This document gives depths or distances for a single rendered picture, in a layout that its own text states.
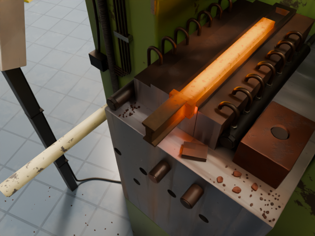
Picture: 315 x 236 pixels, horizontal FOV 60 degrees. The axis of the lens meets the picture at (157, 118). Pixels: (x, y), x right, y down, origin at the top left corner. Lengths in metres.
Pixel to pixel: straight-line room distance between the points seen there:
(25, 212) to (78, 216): 0.27
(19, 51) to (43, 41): 1.83
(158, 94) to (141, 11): 0.23
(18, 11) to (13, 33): 0.05
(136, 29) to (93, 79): 1.37
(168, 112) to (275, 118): 0.19
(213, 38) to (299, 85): 0.22
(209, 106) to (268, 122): 0.10
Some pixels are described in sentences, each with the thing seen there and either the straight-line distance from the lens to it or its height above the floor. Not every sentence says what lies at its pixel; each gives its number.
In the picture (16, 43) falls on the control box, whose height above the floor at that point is 0.98.
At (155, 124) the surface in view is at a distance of 0.41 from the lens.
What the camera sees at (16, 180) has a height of 0.64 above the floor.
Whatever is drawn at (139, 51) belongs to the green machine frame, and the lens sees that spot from 0.73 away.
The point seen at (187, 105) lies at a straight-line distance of 0.45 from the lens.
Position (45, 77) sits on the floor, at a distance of 2.17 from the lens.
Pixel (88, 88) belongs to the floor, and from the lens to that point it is 1.98.
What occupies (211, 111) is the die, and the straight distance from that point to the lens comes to 0.47.
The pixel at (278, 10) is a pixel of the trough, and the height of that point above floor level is 0.99.
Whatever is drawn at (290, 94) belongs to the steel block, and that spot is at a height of 0.91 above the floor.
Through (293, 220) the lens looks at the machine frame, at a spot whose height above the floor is 0.62.
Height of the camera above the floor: 1.34
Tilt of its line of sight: 50 degrees down
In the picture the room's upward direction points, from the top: straight up
